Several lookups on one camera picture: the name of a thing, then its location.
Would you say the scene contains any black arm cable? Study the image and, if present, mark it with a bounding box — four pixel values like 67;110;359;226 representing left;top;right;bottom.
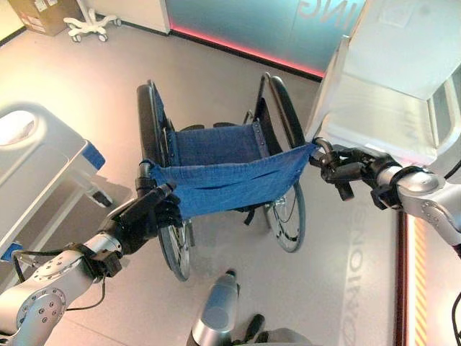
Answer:
12;248;109;311

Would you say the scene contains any blue fabric wheelchair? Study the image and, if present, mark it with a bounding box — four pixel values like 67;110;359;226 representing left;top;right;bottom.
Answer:
135;71;318;283

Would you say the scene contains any white wheeled stand base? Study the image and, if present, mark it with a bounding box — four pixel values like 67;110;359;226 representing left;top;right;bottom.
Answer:
63;6;122;43

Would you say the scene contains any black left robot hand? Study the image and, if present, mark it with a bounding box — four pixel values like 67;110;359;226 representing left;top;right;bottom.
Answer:
105;182;183;255

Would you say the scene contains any white hospital bed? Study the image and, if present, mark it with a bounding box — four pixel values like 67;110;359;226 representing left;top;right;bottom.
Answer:
0;102;113;264

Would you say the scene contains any dark robot foot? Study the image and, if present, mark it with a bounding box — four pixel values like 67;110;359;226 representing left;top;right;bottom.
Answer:
237;314;269;345

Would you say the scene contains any brown cardboard box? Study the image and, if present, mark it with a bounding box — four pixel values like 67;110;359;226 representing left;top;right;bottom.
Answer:
7;0;84;37

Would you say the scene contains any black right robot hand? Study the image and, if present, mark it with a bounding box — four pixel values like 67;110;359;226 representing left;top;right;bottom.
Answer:
310;138;403;202

